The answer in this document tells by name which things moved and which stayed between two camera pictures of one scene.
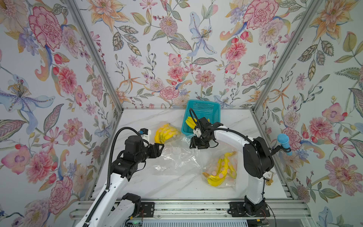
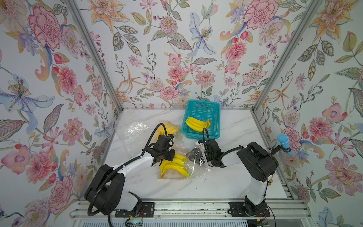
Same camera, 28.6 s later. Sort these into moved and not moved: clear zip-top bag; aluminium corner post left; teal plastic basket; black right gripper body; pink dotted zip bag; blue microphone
Moved: clear zip-top bag; pink dotted zip bag; black right gripper body
Not moved: blue microphone; aluminium corner post left; teal plastic basket
